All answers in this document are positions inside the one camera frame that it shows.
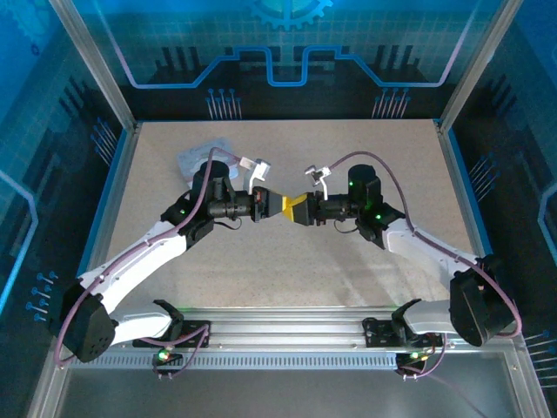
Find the clear plastic bag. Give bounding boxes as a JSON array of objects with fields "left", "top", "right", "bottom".
[{"left": 177, "top": 136, "right": 241, "bottom": 180}]

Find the thin black left gripper cable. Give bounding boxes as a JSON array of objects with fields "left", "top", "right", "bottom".
[{"left": 214, "top": 216, "right": 244, "bottom": 233}]

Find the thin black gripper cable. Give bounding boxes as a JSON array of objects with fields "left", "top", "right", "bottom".
[
  {"left": 333, "top": 219, "right": 363, "bottom": 237},
  {"left": 214, "top": 216, "right": 244, "bottom": 233}
]

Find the thin black right gripper cable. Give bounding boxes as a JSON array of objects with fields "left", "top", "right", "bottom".
[{"left": 333, "top": 219, "right": 363, "bottom": 237}]

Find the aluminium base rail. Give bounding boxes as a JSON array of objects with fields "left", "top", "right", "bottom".
[{"left": 171, "top": 306, "right": 436, "bottom": 350}]

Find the aluminium table side rail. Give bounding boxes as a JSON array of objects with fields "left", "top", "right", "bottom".
[
  {"left": 434, "top": 118, "right": 495, "bottom": 262},
  {"left": 76, "top": 120, "right": 143, "bottom": 308}
]

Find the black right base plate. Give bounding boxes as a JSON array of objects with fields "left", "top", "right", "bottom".
[{"left": 361, "top": 316, "right": 441, "bottom": 350}]

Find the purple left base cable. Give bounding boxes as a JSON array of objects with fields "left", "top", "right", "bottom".
[{"left": 151, "top": 325, "right": 211, "bottom": 381}]

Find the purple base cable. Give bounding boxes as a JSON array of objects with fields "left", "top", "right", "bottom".
[
  {"left": 398, "top": 333, "right": 448, "bottom": 382},
  {"left": 151, "top": 325, "right": 211, "bottom": 381}
]

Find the slotted grey cable duct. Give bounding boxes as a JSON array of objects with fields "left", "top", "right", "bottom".
[{"left": 68, "top": 347, "right": 521, "bottom": 372}]

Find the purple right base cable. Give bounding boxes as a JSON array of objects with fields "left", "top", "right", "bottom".
[{"left": 398, "top": 333, "right": 448, "bottom": 382}]

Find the aluminium frame post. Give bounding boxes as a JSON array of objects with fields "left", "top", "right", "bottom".
[
  {"left": 47, "top": 0, "right": 141, "bottom": 130},
  {"left": 438, "top": 0, "right": 520, "bottom": 131}
]

